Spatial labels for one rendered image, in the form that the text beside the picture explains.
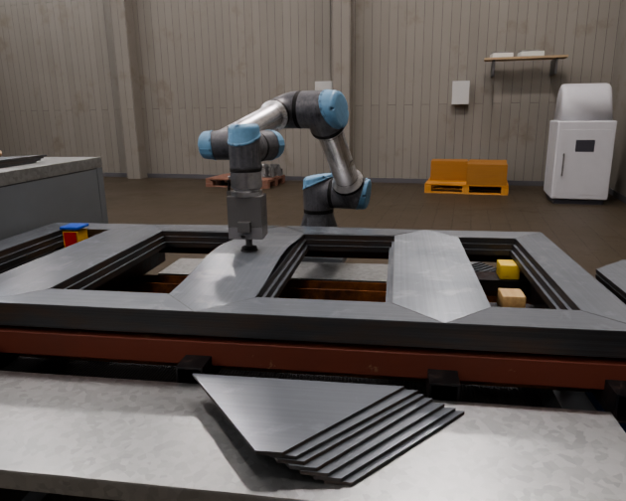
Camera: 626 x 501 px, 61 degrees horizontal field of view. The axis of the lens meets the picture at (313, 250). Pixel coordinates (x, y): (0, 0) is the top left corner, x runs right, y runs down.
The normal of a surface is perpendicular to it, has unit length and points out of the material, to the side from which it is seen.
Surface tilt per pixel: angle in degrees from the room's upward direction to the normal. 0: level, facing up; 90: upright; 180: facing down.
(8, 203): 90
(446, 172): 90
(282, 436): 0
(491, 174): 90
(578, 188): 90
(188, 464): 0
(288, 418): 0
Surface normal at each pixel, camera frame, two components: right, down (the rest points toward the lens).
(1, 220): 0.99, 0.03
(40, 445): -0.01, -0.97
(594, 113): -0.26, -0.07
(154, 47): -0.27, 0.25
